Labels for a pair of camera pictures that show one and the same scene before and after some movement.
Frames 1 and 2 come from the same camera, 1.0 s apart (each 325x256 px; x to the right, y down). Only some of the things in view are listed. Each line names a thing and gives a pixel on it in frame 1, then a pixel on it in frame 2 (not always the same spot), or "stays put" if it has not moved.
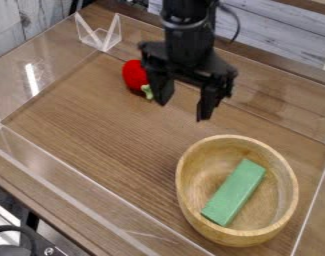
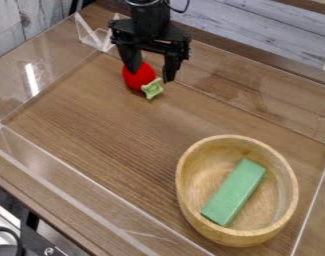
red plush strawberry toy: (136, 77) stays put
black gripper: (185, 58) → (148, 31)
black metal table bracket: (35, 243) stays put
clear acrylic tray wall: (74, 204) stays put
